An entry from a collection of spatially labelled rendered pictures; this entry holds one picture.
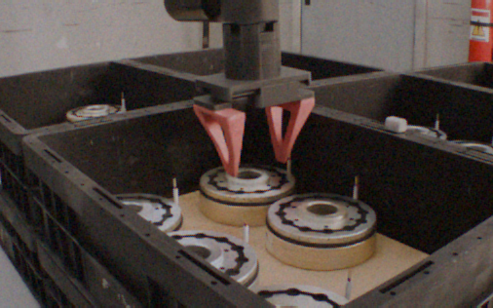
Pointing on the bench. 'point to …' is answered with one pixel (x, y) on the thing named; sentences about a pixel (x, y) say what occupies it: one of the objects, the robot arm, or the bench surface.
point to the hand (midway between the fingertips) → (256, 160)
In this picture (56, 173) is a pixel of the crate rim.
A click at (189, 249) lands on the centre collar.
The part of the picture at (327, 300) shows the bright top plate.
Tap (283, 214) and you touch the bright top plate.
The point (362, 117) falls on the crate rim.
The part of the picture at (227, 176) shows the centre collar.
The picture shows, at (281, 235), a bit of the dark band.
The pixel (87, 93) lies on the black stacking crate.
